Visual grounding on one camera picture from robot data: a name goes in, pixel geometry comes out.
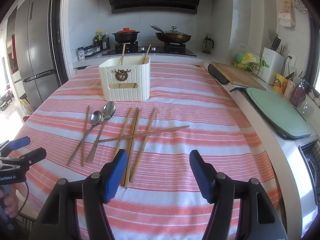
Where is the grey double door refrigerator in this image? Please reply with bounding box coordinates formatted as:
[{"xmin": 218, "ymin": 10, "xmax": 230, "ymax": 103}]
[{"xmin": 12, "ymin": 0, "xmax": 62, "ymax": 111}]

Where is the green cutting board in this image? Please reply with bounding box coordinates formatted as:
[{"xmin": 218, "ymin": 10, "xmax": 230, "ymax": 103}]
[{"xmin": 230, "ymin": 87, "xmax": 312, "ymax": 140}]

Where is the white spice jar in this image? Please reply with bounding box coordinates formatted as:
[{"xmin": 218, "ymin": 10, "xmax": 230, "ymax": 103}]
[{"xmin": 77, "ymin": 47, "xmax": 85, "ymax": 61}]

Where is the wooden chopstick two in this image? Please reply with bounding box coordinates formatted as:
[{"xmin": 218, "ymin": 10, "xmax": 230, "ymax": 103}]
[{"xmin": 140, "ymin": 44, "xmax": 151, "ymax": 64}]

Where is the sink with dishes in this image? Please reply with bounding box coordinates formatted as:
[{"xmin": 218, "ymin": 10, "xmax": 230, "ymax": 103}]
[{"xmin": 298, "ymin": 139, "xmax": 320, "ymax": 205}]

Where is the large steel spoon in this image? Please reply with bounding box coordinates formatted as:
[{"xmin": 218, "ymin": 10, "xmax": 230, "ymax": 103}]
[{"xmin": 86, "ymin": 101, "xmax": 116, "ymax": 163}]

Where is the window frame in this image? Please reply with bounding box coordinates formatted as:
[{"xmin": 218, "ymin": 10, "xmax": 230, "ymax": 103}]
[{"xmin": 305, "ymin": 17, "xmax": 319, "ymax": 92}]

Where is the yellow green plastic bag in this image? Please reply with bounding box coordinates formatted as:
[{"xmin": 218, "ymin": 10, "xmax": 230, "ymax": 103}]
[{"xmin": 232, "ymin": 43, "xmax": 261, "ymax": 73}]

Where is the white knife block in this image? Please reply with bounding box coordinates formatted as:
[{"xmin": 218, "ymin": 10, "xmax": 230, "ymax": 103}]
[{"xmin": 258, "ymin": 48, "xmax": 284, "ymax": 85}]

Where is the hanging paper bag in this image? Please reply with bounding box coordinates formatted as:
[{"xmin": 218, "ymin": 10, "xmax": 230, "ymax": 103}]
[{"xmin": 278, "ymin": 0, "xmax": 296, "ymax": 28}]

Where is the condiment bottles and rack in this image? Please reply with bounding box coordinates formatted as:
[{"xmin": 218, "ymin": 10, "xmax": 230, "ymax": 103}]
[{"xmin": 84, "ymin": 29, "xmax": 110, "ymax": 57}]

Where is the wooden chopstick one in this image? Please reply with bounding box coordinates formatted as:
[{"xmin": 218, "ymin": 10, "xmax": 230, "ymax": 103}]
[{"xmin": 129, "ymin": 107, "xmax": 157, "ymax": 182}]

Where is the purple glass bottle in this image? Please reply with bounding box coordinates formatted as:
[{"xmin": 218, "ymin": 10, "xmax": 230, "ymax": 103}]
[{"xmin": 290, "ymin": 80, "xmax": 308, "ymax": 107}]

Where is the small steel spoon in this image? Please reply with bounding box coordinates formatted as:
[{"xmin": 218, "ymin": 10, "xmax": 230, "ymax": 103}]
[{"xmin": 66, "ymin": 110, "xmax": 102, "ymax": 166}]

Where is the dark glass jug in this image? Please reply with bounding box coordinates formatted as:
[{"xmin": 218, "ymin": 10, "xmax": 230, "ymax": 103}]
[{"xmin": 202, "ymin": 35, "xmax": 214, "ymax": 54}]

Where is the hanging wire rack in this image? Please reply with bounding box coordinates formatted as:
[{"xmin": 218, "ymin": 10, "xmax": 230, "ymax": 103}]
[{"xmin": 293, "ymin": 0, "xmax": 308, "ymax": 12}]

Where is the wooden cutting board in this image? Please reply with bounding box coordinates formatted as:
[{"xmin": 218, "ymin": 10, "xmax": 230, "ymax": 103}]
[{"xmin": 208, "ymin": 62, "xmax": 266, "ymax": 90}]

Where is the wooden chopstick crossing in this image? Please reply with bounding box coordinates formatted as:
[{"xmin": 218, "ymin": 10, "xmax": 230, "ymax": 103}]
[{"xmin": 120, "ymin": 43, "xmax": 126, "ymax": 66}]

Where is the black gas cooktop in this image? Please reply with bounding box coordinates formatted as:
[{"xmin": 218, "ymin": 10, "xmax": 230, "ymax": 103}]
[{"xmin": 102, "ymin": 41, "xmax": 197, "ymax": 57}]

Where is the pink cup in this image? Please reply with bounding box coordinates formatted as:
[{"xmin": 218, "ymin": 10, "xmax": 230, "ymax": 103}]
[{"xmin": 284, "ymin": 80, "xmax": 296, "ymax": 99}]

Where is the black pot red lid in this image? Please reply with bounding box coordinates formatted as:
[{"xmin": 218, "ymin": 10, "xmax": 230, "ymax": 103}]
[{"xmin": 113, "ymin": 28, "xmax": 139, "ymax": 43}]

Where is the cream utensil holder box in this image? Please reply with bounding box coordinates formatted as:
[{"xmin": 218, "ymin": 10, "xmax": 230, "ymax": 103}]
[{"xmin": 98, "ymin": 56, "xmax": 151, "ymax": 102}]

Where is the yellow printed cup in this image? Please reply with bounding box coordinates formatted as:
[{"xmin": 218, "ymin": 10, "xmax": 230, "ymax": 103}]
[{"xmin": 273, "ymin": 73, "xmax": 288, "ymax": 94}]

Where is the black wok glass lid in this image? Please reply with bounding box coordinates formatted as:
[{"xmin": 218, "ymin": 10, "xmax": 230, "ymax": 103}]
[{"xmin": 150, "ymin": 24, "xmax": 191, "ymax": 44}]

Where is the person's left hand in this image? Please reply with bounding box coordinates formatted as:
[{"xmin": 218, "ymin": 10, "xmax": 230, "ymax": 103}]
[{"xmin": 0, "ymin": 184, "xmax": 18, "ymax": 218}]

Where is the pink striped tablecloth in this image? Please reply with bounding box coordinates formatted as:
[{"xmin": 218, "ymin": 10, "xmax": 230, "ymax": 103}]
[{"xmin": 11, "ymin": 63, "xmax": 281, "ymax": 239}]

